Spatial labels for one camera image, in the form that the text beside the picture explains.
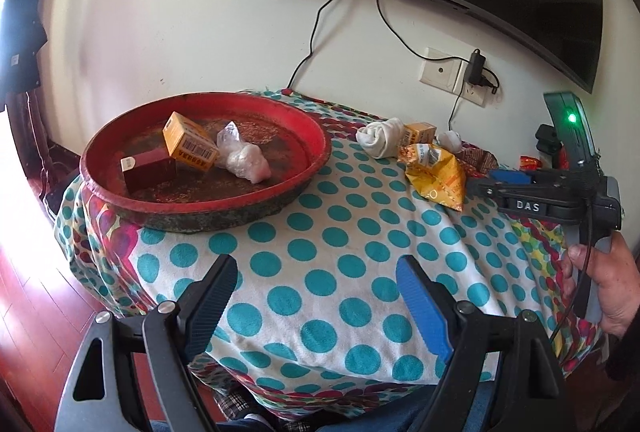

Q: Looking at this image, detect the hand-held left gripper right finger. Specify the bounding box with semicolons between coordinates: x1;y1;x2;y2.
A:
395;255;581;432

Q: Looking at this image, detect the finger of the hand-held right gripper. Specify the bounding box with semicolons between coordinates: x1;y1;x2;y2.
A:
489;167;598;187
467;177;598;219

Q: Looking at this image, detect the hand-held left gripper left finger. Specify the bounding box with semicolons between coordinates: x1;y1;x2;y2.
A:
52;255;238;432

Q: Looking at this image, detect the brown snack packet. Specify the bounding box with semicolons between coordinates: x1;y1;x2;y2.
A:
457;147;499;178

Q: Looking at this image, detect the small white sock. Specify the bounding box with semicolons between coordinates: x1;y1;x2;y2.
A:
437;129;463;153

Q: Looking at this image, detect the yellow snack packet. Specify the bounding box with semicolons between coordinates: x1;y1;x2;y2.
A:
397;143;468;212

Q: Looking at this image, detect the small yellow box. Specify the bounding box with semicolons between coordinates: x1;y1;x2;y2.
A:
404;122;438;146

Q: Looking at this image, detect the round red tray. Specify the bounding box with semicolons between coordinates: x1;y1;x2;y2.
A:
80;93;332;233

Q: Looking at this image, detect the large white sock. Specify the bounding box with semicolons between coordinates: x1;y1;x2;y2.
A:
356;116;412;159

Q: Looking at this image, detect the person's right hand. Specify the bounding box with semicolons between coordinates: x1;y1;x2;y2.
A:
560;229;640;338

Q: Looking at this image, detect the plaid cloth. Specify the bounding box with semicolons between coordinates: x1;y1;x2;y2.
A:
214;384;283;424

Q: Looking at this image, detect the polka dot blanket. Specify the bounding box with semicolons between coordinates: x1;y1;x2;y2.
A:
55;87;608;413

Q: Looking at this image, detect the black power adapter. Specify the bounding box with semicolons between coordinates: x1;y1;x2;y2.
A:
465;49;498;94

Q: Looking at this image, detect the dark red box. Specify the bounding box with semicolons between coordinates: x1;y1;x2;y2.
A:
120;149;177;194

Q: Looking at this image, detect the clear bag of white stuff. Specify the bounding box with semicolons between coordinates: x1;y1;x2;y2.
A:
215;121;271;184

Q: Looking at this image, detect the large yellow barcode box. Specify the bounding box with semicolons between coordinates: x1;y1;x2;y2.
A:
162;111;221;170

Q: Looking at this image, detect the dark wooden coat rack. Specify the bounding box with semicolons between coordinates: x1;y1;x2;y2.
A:
10;0;81;218

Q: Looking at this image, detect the dark hanging coat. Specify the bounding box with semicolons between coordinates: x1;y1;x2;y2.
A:
0;0;49;100

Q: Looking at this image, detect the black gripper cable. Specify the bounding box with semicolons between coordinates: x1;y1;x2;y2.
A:
549;199;597;340

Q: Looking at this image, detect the thin black adapter cable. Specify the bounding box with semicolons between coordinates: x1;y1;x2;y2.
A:
447;91;467;132

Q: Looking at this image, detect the white wall socket plate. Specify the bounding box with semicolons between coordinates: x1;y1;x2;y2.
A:
421;46;465;89

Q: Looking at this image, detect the black television cable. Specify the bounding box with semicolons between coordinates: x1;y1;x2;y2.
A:
286;0;351;92
376;0;473;61

